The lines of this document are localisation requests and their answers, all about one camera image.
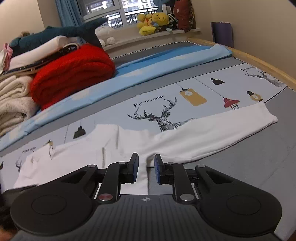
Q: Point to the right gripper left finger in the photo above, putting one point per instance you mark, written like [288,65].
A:
[104,184]

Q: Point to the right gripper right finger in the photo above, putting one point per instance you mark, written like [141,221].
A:
[189,185]

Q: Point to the white long-sleeve shirt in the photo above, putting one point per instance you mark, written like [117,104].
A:
[108,144]

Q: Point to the printed grey bed sheet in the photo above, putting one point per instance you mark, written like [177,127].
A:
[258,204]

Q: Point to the light blue duvet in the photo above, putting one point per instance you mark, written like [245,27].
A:
[127,75]

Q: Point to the red folded blanket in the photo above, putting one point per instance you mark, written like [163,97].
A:
[71,73]

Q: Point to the cream folded blanket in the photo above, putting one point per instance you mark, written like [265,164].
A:
[17,104]

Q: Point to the white seal plush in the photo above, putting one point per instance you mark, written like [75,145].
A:
[105,34]

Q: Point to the teal shark plush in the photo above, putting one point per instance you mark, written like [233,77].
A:
[85,31]

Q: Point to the white folded quilt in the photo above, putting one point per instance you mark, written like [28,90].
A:
[31,61]

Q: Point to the purple box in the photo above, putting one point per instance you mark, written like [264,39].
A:
[222,33]

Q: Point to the dark red plush toy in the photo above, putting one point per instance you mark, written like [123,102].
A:
[184,14]

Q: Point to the yellow plush toys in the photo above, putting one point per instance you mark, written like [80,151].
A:
[152,23]

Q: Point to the window with railing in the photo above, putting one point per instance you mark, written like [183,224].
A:
[120,13]

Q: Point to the blue curtain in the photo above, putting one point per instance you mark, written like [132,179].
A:
[70,18]

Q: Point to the wooden bed frame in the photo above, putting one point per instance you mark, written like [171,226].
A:
[266,67]

